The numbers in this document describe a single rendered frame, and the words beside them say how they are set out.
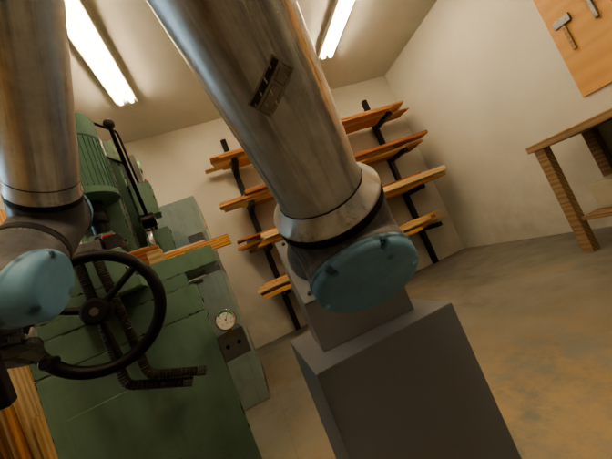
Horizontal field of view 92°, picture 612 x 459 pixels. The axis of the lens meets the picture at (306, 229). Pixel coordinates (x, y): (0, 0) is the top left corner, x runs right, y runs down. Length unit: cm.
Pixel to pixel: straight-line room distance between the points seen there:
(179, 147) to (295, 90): 362
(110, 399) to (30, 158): 72
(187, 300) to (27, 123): 66
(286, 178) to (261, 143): 4
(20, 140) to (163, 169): 334
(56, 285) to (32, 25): 29
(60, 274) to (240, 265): 304
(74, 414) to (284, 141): 94
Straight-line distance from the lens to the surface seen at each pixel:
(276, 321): 352
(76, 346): 105
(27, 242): 51
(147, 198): 142
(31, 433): 253
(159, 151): 390
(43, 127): 49
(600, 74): 324
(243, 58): 27
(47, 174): 51
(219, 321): 94
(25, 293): 46
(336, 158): 32
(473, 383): 71
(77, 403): 107
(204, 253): 101
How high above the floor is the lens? 75
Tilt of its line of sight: 5 degrees up
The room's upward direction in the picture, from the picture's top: 23 degrees counter-clockwise
